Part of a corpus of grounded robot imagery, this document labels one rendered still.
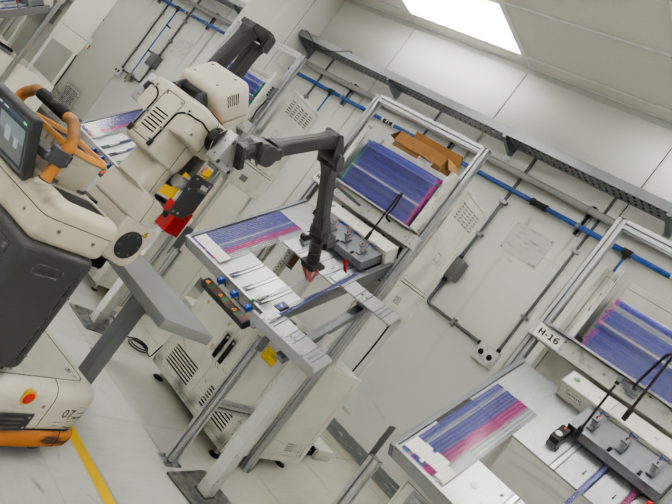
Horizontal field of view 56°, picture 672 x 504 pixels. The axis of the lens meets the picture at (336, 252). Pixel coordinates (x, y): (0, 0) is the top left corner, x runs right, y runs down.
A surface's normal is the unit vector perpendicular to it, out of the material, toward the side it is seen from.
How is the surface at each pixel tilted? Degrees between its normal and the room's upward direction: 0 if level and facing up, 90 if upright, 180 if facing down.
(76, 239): 90
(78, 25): 90
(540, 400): 44
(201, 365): 90
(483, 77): 90
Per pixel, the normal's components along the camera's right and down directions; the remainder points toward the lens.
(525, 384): 0.08, -0.81
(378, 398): -0.50, -0.35
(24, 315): 0.69, 0.54
